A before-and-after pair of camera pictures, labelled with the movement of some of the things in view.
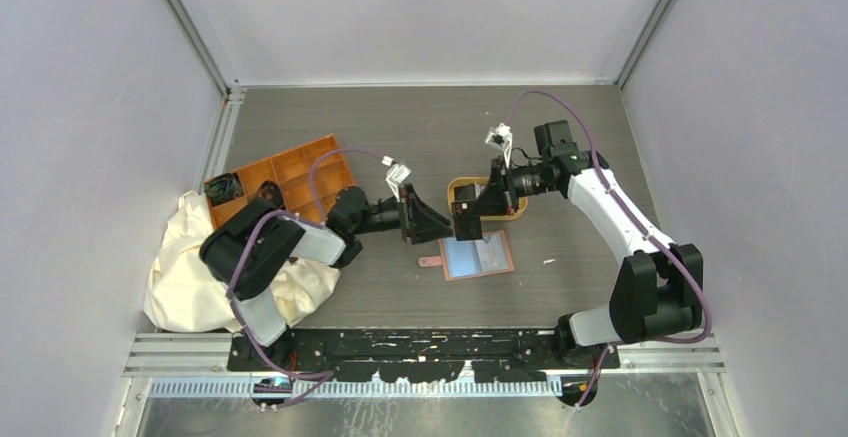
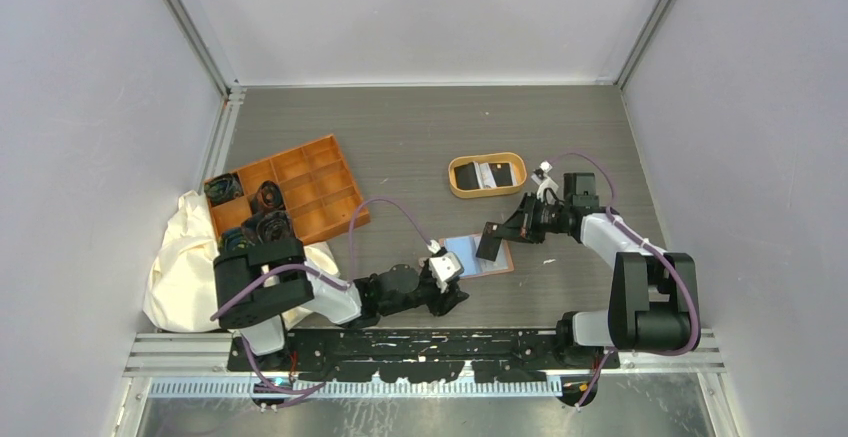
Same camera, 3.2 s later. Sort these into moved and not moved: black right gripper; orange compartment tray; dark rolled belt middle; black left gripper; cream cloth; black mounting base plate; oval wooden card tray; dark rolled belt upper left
Moved: black right gripper; oval wooden card tray; black left gripper
Not moved: orange compartment tray; dark rolled belt upper left; cream cloth; dark rolled belt middle; black mounting base plate
